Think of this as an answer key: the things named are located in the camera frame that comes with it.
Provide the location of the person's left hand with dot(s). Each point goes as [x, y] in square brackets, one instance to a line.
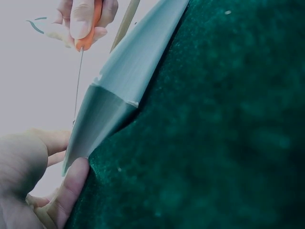
[21, 167]

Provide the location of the person's right hand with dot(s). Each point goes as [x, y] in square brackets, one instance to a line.
[79, 16]

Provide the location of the person's left fingers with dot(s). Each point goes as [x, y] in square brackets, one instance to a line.
[75, 181]

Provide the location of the person's right fingers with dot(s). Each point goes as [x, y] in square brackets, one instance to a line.
[79, 19]

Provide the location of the grey fabric sheet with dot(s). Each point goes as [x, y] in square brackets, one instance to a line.
[124, 78]

